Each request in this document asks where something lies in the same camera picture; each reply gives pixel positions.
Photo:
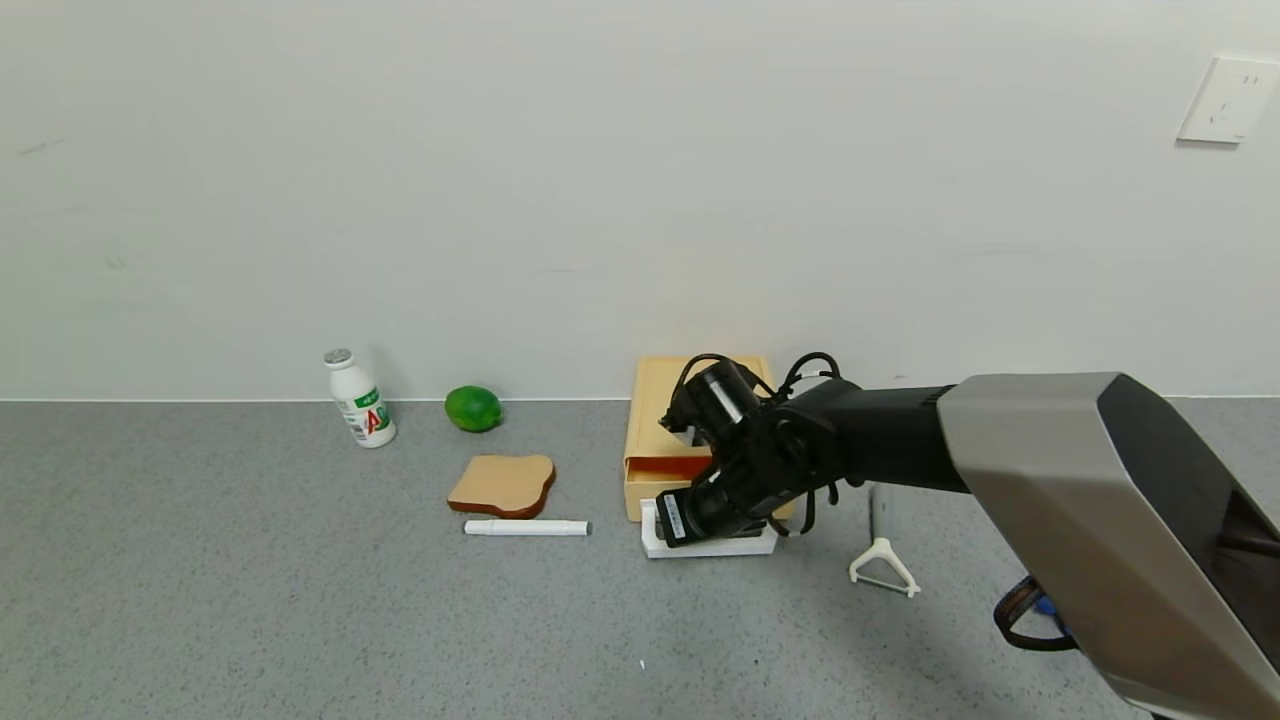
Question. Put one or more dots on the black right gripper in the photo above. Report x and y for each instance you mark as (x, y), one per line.
(672, 519)

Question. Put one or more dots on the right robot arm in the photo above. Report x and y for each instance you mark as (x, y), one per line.
(1080, 480)

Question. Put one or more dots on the yellow drawer case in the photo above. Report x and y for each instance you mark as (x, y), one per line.
(653, 415)

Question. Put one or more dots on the white marker pen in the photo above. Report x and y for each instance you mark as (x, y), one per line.
(524, 527)

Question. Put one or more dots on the brown toast slice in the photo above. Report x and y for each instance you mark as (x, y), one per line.
(502, 483)

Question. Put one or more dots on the green lime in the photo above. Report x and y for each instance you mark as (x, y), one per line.
(473, 409)

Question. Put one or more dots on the white milk bottle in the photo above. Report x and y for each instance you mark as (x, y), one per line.
(361, 404)

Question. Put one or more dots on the blue towel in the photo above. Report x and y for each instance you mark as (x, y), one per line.
(1046, 604)

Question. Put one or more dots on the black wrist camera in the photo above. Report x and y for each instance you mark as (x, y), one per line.
(722, 402)

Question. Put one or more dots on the white wall socket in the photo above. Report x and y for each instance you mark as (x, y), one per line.
(1230, 101)

